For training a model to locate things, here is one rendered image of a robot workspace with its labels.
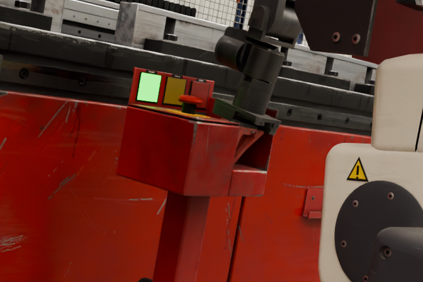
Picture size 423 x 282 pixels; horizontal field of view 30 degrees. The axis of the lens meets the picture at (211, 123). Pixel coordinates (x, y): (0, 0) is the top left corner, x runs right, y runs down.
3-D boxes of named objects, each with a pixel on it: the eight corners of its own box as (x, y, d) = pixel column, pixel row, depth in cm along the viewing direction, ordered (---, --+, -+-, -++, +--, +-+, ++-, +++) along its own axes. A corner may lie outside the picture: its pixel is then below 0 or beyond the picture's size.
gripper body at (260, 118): (235, 112, 138) (248, 72, 137) (278, 131, 131) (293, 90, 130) (211, 107, 133) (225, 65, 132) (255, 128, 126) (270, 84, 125)
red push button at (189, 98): (187, 118, 124) (191, 95, 124) (170, 114, 127) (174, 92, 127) (204, 120, 127) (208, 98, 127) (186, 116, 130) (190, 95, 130)
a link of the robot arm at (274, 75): (270, 45, 126) (294, 52, 130) (243, 34, 131) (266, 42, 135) (256, 85, 127) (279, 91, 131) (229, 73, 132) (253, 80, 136)
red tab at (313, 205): (308, 218, 192) (313, 190, 192) (301, 216, 193) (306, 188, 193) (342, 218, 203) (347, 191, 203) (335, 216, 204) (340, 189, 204)
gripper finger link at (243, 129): (221, 156, 139) (239, 106, 138) (251, 171, 134) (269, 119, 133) (196, 153, 134) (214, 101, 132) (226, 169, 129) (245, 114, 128)
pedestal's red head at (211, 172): (184, 196, 119) (204, 78, 118) (114, 174, 130) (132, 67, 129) (264, 196, 134) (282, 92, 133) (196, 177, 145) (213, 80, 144)
